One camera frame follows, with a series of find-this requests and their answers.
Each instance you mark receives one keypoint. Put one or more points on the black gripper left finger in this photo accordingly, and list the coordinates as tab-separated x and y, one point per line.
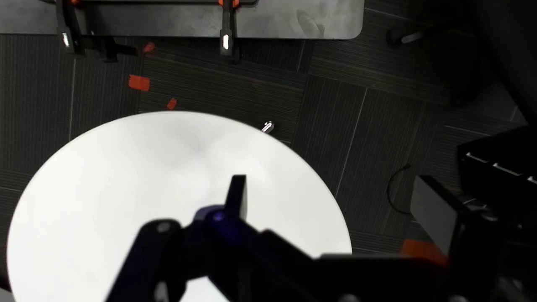
234	197

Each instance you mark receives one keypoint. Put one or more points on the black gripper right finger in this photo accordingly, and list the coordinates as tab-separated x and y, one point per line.
436	211

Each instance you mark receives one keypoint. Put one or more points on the black orange clamp right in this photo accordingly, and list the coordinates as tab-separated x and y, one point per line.
226	33

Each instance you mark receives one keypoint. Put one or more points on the black orange clamp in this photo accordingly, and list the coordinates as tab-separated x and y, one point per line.
226	33
67	24

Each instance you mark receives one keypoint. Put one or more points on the black orange clamp left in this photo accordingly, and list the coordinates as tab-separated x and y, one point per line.
67	24

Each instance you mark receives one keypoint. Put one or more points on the grey metal base plate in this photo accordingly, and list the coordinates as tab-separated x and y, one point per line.
266	19

